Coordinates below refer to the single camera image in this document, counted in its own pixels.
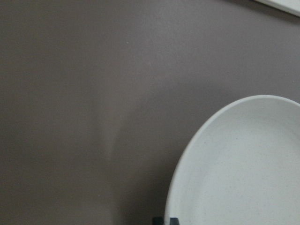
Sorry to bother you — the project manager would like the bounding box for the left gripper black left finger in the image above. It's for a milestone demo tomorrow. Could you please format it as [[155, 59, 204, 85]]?
[[152, 217, 164, 225]]

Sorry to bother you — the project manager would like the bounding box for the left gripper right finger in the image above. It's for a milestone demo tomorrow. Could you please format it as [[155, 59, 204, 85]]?
[[169, 217, 180, 225]]

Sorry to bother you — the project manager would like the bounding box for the cream rabbit tray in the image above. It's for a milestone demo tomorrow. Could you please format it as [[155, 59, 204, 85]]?
[[254, 0, 300, 17]]

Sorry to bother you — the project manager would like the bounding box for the cream round plate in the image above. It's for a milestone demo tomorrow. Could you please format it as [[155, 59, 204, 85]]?
[[164, 95, 300, 225]]

